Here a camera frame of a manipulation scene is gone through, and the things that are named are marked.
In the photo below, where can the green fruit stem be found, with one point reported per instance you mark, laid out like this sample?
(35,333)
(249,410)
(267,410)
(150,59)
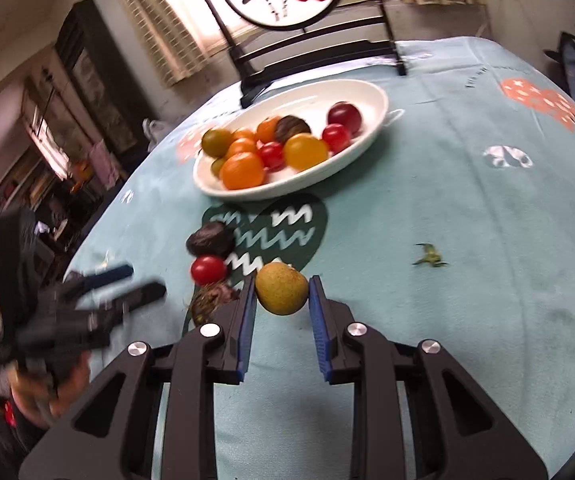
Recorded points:
(431,257)

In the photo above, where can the light blue tablecloth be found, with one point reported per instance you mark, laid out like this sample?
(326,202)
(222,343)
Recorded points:
(458,224)

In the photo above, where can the dark red plum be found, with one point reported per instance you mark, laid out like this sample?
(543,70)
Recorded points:
(347,115)

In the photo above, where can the large orange tangerine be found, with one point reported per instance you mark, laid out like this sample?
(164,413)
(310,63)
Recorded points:
(242,170)

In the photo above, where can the round painted table screen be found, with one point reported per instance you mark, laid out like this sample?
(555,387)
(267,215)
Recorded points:
(302,20)

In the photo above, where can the dark wooden cabinet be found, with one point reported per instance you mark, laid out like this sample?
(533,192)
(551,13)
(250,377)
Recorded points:
(104,83)

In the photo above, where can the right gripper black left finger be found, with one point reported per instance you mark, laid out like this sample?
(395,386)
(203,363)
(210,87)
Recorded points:
(151,411)

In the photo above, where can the small orange tangerine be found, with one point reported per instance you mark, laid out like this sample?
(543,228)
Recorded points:
(242,145)

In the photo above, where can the white plastic bag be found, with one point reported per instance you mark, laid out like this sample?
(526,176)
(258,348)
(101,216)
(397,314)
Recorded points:
(155,131)

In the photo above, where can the yellow pear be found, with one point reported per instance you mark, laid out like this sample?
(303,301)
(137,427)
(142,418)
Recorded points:
(281,289)

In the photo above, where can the white oval plate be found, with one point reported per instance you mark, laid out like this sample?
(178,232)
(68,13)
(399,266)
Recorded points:
(310,102)

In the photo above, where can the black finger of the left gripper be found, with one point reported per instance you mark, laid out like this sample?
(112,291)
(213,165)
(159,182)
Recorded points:
(132,299)
(104,277)

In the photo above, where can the yellow orange fruit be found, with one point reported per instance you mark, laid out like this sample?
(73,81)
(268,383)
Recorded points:
(305,151)

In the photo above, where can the dried brown husk fruit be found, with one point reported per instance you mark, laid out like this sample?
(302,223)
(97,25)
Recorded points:
(208,299)

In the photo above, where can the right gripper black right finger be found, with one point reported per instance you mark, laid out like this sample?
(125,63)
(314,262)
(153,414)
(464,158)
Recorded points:
(458,432)

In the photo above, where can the red cherry tomato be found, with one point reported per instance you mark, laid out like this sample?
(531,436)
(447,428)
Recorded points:
(272,156)
(208,269)
(337,137)

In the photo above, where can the greenish yellow orange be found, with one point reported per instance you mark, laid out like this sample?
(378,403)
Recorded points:
(216,142)

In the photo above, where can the small yellow loquat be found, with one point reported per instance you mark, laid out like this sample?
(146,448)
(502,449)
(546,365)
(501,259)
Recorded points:
(216,167)

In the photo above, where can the left hand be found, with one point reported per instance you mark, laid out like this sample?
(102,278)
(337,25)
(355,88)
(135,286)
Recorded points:
(39,401)

